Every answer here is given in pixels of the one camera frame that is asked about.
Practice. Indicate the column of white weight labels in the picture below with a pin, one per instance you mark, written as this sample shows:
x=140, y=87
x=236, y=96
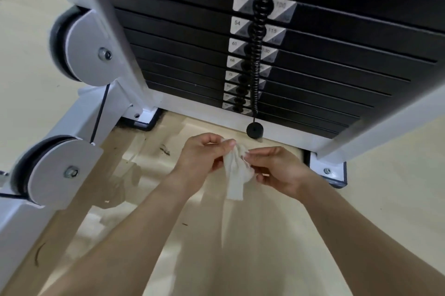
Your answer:
x=240, y=26

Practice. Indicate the white gym machine frame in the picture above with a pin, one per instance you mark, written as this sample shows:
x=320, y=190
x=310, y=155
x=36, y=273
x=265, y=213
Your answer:
x=134, y=75

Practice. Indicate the person's right forearm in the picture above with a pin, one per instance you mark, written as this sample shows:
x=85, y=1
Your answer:
x=358, y=240

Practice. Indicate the person's left forearm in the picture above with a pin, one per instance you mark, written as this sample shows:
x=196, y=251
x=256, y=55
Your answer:
x=132, y=240

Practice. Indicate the black pulley with white cover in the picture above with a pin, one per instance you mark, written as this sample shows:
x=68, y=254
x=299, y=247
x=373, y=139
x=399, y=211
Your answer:
x=59, y=172
x=90, y=49

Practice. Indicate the person's left thumb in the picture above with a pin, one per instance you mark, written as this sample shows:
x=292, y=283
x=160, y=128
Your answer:
x=226, y=146

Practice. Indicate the person's left hand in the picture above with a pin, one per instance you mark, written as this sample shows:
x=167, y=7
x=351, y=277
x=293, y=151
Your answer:
x=196, y=163

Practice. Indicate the black round selector pin knob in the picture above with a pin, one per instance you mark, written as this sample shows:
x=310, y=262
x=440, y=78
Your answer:
x=255, y=130

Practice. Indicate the person's right hand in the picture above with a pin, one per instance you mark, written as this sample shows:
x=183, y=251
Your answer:
x=283, y=172

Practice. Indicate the white cloth wipe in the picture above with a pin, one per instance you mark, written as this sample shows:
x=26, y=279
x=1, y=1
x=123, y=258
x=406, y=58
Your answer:
x=236, y=174

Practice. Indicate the silver pulley bolt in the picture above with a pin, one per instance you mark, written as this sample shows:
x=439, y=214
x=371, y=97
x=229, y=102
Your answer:
x=71, y=171
x=105, y=54

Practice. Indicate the stack of black weight plates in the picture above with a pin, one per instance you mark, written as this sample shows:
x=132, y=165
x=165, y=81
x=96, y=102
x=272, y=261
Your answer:
x=330, y=62

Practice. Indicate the silver foot bolt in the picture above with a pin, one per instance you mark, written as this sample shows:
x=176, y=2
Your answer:
x=327, y=171

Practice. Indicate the person's right thumb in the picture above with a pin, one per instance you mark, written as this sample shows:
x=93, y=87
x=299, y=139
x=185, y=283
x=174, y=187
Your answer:
x=253, y=161

